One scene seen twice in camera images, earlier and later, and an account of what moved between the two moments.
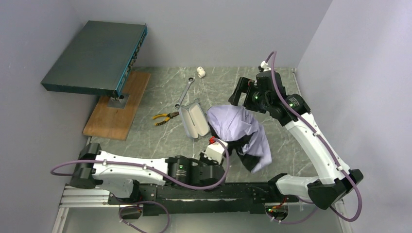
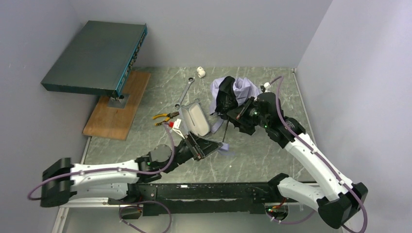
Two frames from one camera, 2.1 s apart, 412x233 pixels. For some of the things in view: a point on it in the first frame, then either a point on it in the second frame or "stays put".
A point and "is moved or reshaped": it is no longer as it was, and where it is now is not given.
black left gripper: [212, 170] → [196, 149]
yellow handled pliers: [169, 116] stays put
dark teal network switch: [99, 59] stays put
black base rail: [159, 199] stays put
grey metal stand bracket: [116, 102] stays put
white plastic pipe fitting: [201, 72] stays put
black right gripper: [243, 95] → [234, 113]
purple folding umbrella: [237, 124] is moved or reshaped
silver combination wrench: [190, 80] stays put
